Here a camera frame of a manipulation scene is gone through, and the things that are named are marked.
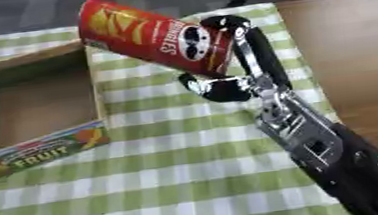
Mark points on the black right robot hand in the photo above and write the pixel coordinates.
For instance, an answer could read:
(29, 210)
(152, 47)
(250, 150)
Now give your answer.
(258, 55)

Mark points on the red cylindrical chip can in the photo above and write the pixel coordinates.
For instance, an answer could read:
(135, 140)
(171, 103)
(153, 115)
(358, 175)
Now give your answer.
(153, 36)

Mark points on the silver and black right robot arm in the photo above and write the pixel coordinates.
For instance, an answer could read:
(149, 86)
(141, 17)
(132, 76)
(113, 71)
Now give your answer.
(331, 144)

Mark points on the tan cardboard box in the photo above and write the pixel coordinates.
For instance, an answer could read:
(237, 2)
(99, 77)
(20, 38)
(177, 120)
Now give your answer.
(28, 106)

